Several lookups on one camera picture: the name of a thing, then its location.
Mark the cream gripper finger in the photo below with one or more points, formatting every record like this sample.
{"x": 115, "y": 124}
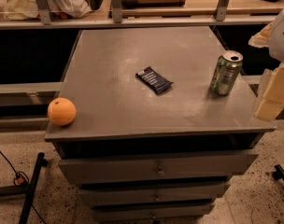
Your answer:
{"x": 261, "y": 39}
{"x": 272, "y": 98}

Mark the blue rxbar blueberry wrapper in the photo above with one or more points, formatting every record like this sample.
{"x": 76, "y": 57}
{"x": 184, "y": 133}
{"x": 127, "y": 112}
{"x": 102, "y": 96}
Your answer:
{"x": 154, "y": 80}

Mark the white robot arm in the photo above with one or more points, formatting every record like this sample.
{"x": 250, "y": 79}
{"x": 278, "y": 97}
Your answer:
{"x": 272, "y": 37}

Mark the green soda can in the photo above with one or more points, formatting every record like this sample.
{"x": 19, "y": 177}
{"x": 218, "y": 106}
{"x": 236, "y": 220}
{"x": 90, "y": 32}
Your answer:
{"x": 226, "y": 71}

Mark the grey metal railing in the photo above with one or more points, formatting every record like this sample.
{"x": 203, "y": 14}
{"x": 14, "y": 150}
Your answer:
{"x": 195, "y": 12}

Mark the black stand foot right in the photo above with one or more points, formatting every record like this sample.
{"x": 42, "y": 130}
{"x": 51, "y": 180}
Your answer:
{"x": 278, "y": 173}

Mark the grey drawer cabinet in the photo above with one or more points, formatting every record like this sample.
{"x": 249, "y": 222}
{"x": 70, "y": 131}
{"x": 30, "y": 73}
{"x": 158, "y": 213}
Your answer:
{"x": 134, "y": 154}

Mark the white cloth bundle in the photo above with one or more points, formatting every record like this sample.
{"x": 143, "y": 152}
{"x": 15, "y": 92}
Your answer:
{"x": 20, "y": 10}

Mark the orange fruit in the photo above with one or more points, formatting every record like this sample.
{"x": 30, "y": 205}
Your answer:
{"x": 61, "y": 111}

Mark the black stand leg left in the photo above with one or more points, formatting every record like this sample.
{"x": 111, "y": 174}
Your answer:
{"x": 27, "y": 186}

